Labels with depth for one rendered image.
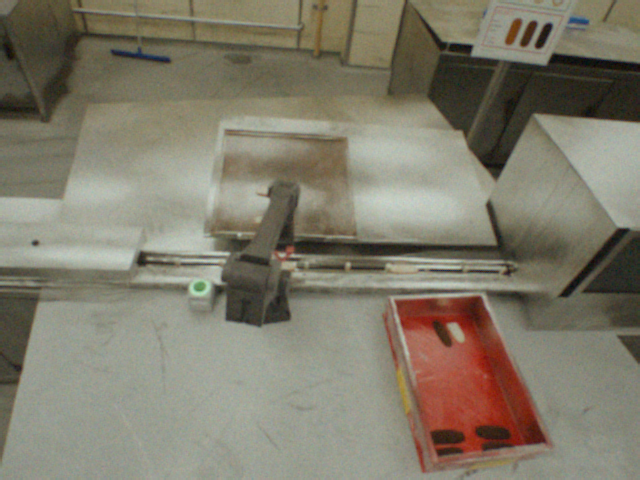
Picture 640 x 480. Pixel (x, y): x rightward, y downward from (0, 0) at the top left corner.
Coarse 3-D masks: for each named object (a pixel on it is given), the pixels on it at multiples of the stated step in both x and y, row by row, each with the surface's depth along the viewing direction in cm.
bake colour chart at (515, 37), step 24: (504, 0) 152; (528, 0) 152; (552, 0) 152; (576, 0) 151; (504, 24) 158; (528, 24) 158; (552, 24) 158; (480, 48) 166; (504, 48) 165; (528, 48) 165; (552, 48) 165
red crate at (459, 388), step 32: (384, 320) 128; (416, 320) 131; (448, 320) 132; (416, 352) 123; (448, 352) 124; (480, 352) 125; (448, 384) 117; (480, 384) 118; (448, 416) 111; (480, 416) 112; (512, 416) 112; (416, 448) 103; (480, 448) 106
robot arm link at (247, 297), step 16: (240, 272) 79; (256, 272) 79; (288, 272) 118; (240, 288) 80; (256, 288) 79; (288, 288) 118; (240, 304) 81; (256, 304) 80; (240, 320) 83; (256, 320) 82
